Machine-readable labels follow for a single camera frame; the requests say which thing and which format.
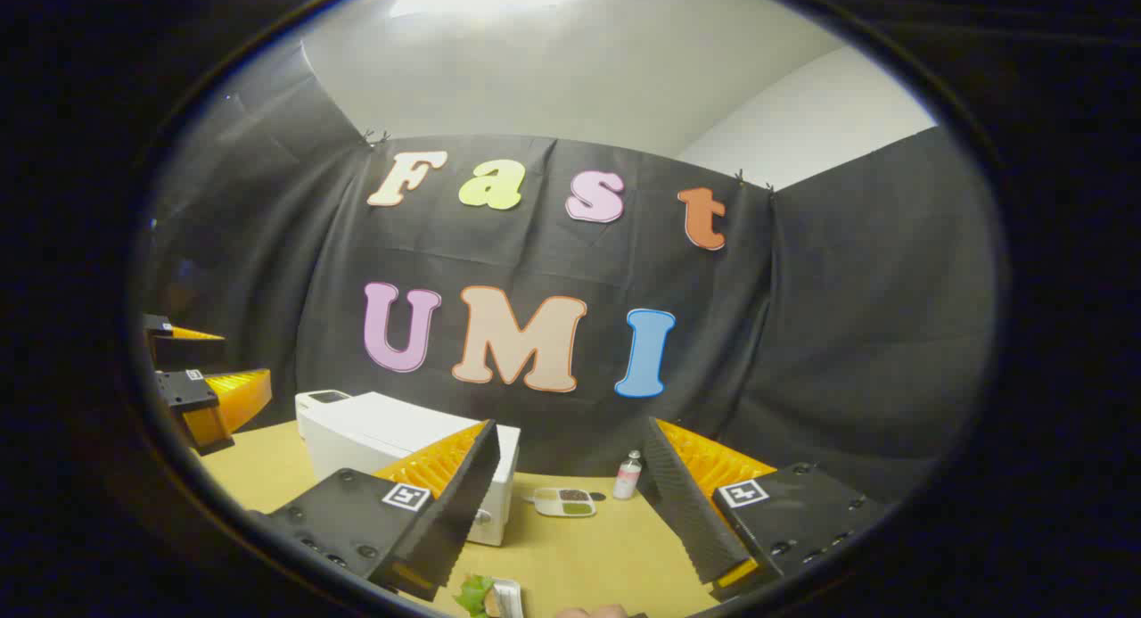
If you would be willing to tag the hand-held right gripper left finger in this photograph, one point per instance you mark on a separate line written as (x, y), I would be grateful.
(463, 502)

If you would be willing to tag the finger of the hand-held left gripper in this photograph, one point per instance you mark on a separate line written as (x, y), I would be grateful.
(185, 391)
(187, 352)

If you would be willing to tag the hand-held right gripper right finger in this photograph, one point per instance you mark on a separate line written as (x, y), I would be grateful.
(677, 502)

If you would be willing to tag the sandwich with green lettuce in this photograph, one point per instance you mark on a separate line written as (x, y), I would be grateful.
(472, 596)

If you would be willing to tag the white microwave oven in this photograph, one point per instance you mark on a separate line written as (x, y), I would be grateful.
(383, 435)

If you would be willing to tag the small clear bottle pink label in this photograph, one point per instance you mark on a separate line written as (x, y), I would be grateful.
(627, 480)

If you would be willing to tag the white divided seasoning tray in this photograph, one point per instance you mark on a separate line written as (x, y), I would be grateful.
(563, 502)

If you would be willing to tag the white rectangular plastic tray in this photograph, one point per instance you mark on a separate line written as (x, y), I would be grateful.
(510, 598)

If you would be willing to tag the white toaster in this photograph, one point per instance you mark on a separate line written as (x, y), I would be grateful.
(312, 410)

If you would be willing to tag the black backdrop cloth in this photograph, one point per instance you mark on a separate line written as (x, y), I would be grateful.
(802, 333)

